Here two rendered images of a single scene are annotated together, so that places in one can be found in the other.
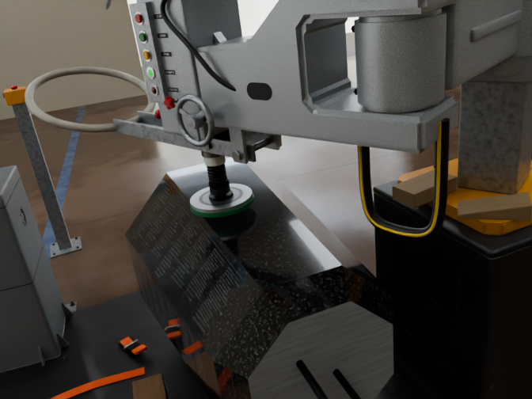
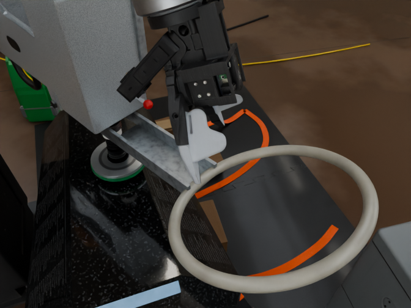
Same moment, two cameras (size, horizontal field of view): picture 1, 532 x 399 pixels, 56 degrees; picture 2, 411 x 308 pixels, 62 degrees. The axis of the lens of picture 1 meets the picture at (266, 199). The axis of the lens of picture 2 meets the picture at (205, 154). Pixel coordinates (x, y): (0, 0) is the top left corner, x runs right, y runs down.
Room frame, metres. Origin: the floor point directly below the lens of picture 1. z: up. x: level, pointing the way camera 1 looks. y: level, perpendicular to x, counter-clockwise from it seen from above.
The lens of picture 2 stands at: (2.51, 0.48, 1.84)
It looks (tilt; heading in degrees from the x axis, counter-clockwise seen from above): 46 degrees down; 179
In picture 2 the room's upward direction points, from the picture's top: straight up
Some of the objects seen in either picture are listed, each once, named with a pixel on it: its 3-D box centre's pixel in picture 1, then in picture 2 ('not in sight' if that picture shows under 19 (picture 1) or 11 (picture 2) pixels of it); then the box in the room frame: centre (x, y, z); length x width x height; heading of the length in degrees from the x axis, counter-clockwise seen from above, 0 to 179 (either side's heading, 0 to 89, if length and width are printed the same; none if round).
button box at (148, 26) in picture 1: (150, 54); (133, 33); (1.53, 0.28, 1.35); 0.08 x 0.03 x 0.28; 47
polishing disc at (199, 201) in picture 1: (221, 197); (118, 156); (1.57, 0.15, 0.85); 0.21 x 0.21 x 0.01
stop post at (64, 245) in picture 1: (42, 173); not in sight; (3.05, 1.38, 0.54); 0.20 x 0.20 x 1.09; 20
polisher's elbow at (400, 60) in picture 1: (399, 58); not in sight; (1.12, -0.33, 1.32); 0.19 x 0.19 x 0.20
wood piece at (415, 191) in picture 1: (424, 188); not in sight; (1.54, -0.54, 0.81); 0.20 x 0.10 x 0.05; 118
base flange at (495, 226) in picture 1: (492, 184); not in sight; (1.58, -0.79, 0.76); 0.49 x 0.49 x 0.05; 20
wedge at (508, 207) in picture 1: (492, 204); not in sight; (1.36, -0.68, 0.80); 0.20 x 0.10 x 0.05; 68
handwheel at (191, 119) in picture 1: (203, 117); not in sight; (1.40, 0.14, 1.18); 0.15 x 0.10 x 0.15; 47
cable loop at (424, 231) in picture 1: (400, 180); (19, 56); (1.12, -0.33, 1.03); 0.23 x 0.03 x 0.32; 47
